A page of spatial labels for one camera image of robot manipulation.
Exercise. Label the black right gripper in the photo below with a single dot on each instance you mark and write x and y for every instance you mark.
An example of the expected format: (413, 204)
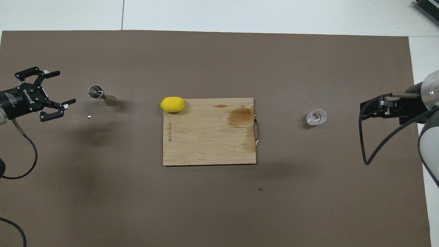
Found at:
(408, 109)

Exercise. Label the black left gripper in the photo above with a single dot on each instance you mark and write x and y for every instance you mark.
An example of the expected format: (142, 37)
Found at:
(24, 99)

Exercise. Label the steel double jigger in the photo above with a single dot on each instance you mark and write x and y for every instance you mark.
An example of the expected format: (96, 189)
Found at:
(95, 92)

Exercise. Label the small clear glass cup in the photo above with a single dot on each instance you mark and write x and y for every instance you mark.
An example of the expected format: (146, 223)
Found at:
(316, 117)

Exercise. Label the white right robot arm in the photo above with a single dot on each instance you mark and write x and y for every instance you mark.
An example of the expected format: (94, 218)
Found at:
(430, 144)

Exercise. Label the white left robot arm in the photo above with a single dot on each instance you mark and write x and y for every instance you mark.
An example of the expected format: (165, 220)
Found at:
(1, 119)

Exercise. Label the grey ribbed device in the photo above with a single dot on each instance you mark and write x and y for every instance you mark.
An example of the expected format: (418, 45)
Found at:
(430, 8)

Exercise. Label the yellow lemon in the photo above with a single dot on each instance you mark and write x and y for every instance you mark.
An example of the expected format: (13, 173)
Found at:
(172, 104)

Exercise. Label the wooden cutting board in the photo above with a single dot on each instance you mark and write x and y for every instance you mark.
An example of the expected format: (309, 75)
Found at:
(205, 144)

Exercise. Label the brown table mat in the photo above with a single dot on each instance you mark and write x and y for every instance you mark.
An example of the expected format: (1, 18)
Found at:
(205, 206)

